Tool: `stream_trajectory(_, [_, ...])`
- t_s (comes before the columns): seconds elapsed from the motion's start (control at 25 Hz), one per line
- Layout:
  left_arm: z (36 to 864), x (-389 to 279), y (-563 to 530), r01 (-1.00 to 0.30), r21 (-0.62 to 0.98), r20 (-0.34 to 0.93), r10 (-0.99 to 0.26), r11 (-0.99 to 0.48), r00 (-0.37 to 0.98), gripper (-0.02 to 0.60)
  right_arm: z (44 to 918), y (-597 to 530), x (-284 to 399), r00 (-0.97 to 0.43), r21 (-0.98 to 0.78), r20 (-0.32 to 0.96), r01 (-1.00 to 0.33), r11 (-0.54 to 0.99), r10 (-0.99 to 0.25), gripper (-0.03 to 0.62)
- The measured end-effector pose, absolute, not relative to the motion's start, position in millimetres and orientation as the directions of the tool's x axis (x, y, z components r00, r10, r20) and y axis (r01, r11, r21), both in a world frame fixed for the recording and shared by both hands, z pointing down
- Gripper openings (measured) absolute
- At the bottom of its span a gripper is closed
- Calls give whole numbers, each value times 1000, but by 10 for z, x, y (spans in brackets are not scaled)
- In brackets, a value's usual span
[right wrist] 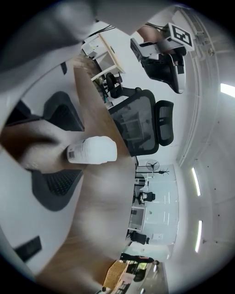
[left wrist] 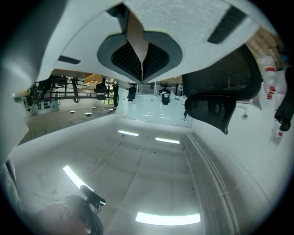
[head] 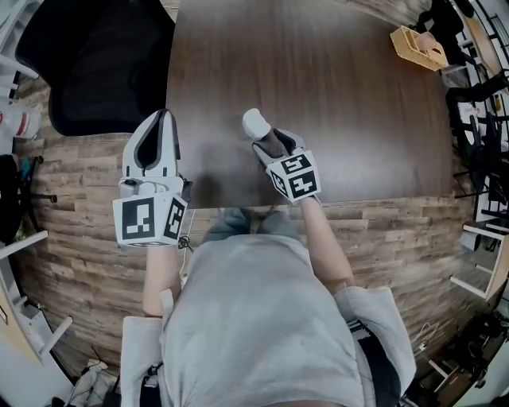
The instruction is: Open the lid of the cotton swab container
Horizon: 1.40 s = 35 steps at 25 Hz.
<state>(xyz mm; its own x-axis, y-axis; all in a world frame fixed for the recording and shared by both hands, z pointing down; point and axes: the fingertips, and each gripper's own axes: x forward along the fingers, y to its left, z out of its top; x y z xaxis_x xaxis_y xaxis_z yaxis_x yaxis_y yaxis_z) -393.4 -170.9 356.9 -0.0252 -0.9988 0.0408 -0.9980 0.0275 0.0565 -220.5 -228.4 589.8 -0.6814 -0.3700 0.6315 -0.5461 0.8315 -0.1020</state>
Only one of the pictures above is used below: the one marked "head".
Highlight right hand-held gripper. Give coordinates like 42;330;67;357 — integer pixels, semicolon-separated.
251;127;323;207

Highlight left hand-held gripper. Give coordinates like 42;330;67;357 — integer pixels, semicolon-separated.
111;107;189;250

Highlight person's right forearm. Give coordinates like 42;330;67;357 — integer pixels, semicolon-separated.
297;196;357;294

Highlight person's left forearm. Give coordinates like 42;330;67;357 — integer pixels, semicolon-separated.
142;241;187;319

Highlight person's right leg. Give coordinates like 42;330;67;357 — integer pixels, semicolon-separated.
257;209;304;242

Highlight person's leg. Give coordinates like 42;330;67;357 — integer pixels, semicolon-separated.
257;209;304;242
204;207;256;244

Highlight person's left leg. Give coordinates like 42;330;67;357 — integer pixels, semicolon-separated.
204;207;256;244

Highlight large black office chair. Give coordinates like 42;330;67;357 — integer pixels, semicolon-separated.
14;0;177;138

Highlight clear water jug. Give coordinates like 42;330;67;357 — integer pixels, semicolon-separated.
0;104;43;141

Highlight woven wicker basket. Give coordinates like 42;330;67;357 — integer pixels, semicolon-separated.
389;25;450;73

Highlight person's grey t-shirt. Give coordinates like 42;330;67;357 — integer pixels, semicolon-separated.
118;233;418;407

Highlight pink translucent cup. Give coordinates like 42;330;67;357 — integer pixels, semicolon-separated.
413;31;437;51

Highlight white desk with wooden top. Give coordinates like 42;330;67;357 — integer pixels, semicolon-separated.
449;221;509;304
0;229;75;366

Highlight black strap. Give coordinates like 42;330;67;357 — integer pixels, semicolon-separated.
140;362;165;407
348;317;403;407

